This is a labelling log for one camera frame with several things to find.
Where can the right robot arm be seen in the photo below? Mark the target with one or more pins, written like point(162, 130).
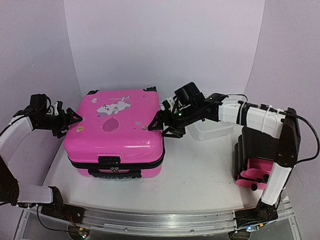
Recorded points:
point(189, 106)

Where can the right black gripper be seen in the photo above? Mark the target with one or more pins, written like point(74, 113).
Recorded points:
point(160, 117)

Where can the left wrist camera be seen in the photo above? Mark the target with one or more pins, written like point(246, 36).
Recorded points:
point(54, 110)

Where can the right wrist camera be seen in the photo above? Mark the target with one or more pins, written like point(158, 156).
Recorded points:
point(169, 103)

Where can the white perforated plastic basket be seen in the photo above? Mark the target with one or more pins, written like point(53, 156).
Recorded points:
point(205, 130)

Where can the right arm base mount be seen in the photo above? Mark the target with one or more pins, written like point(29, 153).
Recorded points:
point(251, 217)

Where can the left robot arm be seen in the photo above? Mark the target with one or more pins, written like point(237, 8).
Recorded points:
point(12, 136)

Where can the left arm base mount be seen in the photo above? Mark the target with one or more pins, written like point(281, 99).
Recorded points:
point(61, 211)

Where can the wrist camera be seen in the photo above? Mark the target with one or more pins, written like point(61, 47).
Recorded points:
point(54, 110)
point(169, 103)

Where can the black and pink drawer organizer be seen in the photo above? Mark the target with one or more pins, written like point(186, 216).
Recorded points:
point(253, 159)

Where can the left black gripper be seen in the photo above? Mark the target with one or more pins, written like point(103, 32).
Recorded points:
point(65, 123)

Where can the pink hard-shell suitcase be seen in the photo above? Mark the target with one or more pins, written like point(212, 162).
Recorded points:
point(113, 141)

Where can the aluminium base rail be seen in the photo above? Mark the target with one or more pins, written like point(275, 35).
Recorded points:
point(36, 226)

